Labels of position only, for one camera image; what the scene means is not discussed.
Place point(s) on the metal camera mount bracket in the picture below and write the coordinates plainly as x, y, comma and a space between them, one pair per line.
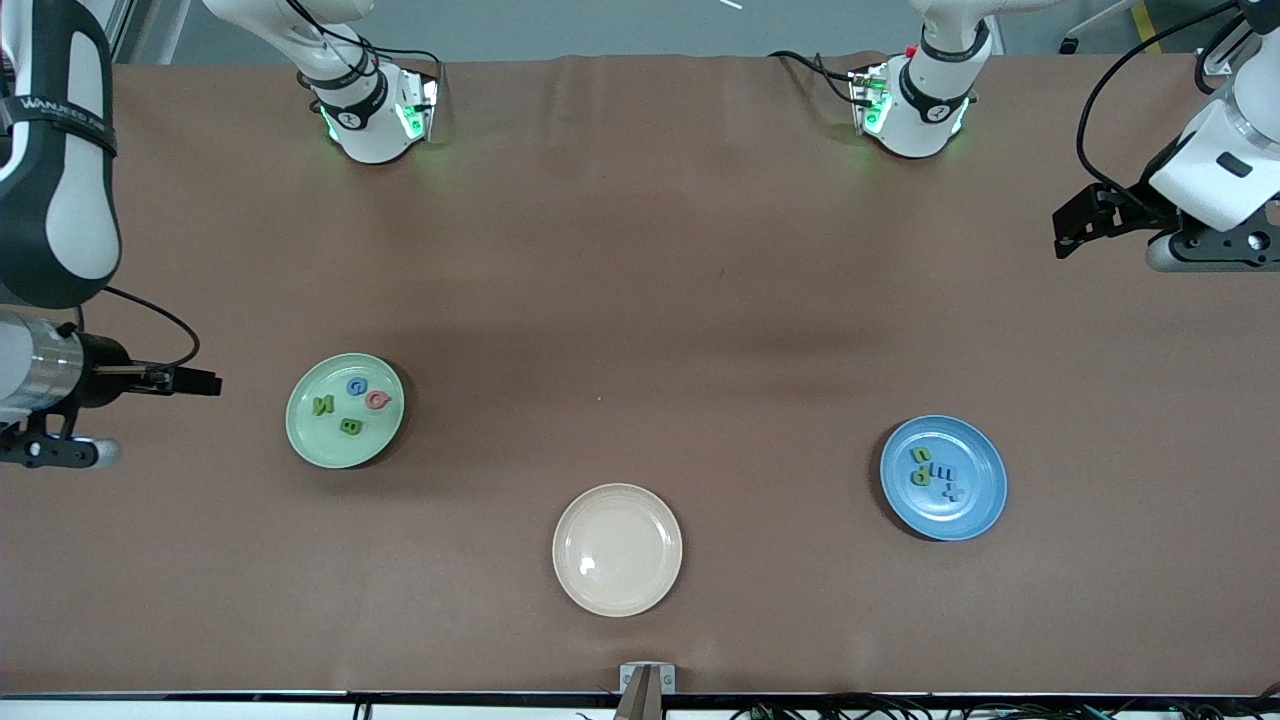
647, 680

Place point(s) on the green letter B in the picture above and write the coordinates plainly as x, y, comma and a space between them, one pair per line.
350, 427

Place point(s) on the blue plus sign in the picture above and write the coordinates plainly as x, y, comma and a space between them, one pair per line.
952, 491

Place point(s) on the brown table cover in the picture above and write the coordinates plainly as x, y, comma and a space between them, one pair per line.
640, 250

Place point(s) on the blue letter m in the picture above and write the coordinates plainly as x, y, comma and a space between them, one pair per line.
943, 472

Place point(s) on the green letter p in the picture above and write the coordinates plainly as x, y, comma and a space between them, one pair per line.
920, 476

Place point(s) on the aluminium frame profile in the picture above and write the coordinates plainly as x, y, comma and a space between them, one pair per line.
1210, 62
122, 25

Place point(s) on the green plate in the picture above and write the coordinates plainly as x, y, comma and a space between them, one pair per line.
330, 450

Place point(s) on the red letter G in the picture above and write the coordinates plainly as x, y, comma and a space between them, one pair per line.
377, 401

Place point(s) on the white stand leg with caster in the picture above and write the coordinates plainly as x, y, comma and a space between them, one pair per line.
1068, 45

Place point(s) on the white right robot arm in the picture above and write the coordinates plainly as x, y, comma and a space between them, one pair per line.
365, 125

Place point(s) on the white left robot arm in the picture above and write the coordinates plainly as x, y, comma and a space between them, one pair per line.
920, 110

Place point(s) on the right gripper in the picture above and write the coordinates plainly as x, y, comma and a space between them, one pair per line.
102, 360

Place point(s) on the blue plate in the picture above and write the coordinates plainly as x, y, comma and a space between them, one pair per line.
960, 520

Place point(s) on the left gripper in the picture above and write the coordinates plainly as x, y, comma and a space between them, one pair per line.
1117, 210

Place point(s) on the beige plate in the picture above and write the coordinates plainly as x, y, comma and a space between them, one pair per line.
617, 550

